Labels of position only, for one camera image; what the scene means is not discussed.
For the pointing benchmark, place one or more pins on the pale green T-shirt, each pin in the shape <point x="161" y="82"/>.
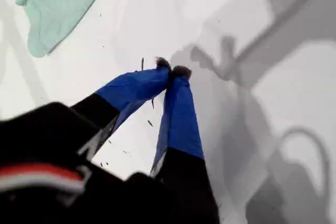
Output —
<point x="57" y="3"/>

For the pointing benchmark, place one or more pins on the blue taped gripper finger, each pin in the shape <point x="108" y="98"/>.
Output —
<point x="181" y="119"/>
<point x="131" y="86"/>

